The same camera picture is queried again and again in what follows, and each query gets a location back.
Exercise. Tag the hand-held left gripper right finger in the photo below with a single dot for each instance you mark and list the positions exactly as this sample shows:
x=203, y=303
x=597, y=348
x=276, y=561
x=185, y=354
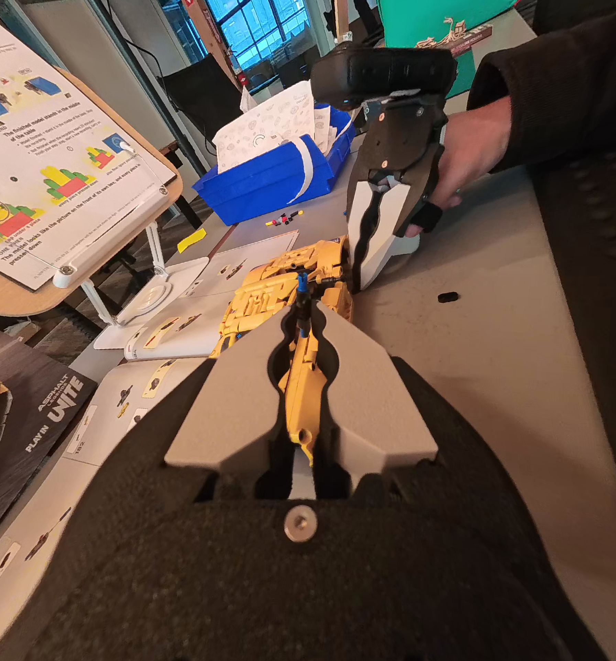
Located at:
x=385, y=413

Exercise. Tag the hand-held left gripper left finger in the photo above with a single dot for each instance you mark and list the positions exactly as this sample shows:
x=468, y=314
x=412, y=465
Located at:
x=220, y=413

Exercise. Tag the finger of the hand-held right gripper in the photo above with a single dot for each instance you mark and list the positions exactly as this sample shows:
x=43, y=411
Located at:
x=388, y=232
x=357, y=222

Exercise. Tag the building instruction booklet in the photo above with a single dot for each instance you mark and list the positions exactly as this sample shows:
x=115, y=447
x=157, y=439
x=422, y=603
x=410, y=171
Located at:
x=184, y=341

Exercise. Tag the small black brick assembly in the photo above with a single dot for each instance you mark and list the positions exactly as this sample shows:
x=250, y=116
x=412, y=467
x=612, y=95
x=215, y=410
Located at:
x=303, y=297

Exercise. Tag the yellow toy brick car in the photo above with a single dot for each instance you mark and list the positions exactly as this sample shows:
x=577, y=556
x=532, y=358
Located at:
x=266, y=294

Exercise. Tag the person's right forearm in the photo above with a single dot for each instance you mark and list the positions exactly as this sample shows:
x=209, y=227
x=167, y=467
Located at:
x=571, y=77

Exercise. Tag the grey desk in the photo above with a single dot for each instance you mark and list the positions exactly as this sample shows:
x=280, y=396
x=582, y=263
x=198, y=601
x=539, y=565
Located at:
x=494, y=335

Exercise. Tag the person's right hand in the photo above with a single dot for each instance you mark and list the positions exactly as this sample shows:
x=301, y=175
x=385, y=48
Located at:
x=473, y=144

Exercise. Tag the cluster of red black pins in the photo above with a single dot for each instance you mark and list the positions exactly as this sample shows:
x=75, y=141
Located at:
x=285, y=219

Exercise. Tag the green container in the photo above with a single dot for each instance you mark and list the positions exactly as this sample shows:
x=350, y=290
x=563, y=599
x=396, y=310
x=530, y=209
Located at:
x=416, y=20

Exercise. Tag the yellow plastic piece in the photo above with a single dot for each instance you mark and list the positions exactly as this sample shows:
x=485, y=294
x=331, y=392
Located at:
x=192, y=241

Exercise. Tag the toy car set box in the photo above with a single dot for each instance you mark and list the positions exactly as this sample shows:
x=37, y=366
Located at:
x=39, y=413

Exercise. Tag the black office chair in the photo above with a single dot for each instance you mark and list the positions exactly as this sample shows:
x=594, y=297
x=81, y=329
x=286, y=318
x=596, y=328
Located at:
x=205, y=98

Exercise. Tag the printed instruction sheet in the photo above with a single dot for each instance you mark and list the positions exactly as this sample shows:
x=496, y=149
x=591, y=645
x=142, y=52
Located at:
x=55, y=155

